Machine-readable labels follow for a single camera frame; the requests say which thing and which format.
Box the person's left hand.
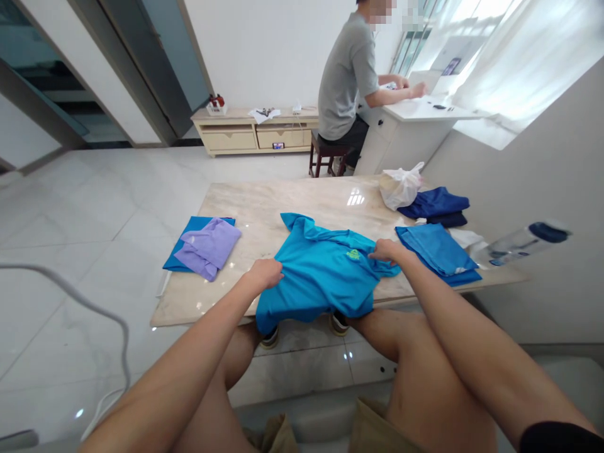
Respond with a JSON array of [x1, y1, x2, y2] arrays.
[[245, 258, 285, 291]]

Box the person's right hand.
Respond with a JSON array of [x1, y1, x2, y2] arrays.
[[367, 238, 405, 270]]

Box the person's left fingers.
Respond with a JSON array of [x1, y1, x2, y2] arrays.
[[260, 259, 285, 289]]

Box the person's right fingers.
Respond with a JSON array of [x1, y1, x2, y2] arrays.
[[367, 239, 393, 266]]

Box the turquoise polo shirt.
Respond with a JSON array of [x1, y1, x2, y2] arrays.
[[256, 213, 403, 334]]

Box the folded blue shirt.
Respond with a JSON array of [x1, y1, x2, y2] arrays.
[[394, 223, 483, 288]]

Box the marble low table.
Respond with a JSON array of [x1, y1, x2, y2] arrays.
[[150, 174, 530, 328]]

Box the white plastic bag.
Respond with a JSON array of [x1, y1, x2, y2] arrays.
[[379, 162, 425, 212]]

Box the lilac folded shirt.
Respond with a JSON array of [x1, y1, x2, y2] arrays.
[[173, 217, 237, 283]]

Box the dark blue crumpled clothes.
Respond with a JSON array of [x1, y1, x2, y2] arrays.
[[396, 186, 471, 228]]

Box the blue folded garment under lilac shirt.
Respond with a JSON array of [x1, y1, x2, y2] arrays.
[[162, 216, 238, 273]]

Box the dark wooden stool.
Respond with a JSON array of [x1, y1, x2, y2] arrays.
[[309, 130, 355, 179]]

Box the white desk cabinet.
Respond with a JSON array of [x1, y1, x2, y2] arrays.
[[354, 69, 491, 176]]

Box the cream low cabinet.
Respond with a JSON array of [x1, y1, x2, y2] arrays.
[[190, 106, 322, 159]]

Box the clear water bottle blue cap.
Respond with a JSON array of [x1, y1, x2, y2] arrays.
[[486, 220, 573, 271]]

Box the white curtain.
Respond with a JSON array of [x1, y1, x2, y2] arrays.
[[415, 0, 604, 134]]

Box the glass sliding door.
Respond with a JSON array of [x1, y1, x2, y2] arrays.
[[0, 0, 216, 176]]

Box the white cable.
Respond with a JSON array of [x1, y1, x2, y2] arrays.
[[0, 263, 131, 440]]

